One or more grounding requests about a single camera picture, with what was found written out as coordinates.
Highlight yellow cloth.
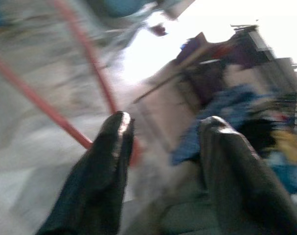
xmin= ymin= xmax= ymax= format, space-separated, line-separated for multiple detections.
xmin=268 ymin=128 xmax=297 ymax=164

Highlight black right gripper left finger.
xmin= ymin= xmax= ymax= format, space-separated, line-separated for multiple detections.
xmin=35 ymin=111 xmax=136 ymax=235

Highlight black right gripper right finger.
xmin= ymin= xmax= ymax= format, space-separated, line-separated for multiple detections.
xmin=198 ymin=116 xmax=297 ymax=235

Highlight blue plaid shirt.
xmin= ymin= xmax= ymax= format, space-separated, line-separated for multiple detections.
xmin=171 ymin=84 xmax=271 ymax=166

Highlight pink clothes hanger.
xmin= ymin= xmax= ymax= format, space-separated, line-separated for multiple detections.
xmin=0 ymin=0 xmax=145 ymax=169

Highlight black drying rack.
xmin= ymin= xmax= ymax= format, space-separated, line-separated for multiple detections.
xmin=133 ymin=24 xmax=297 ymax=152

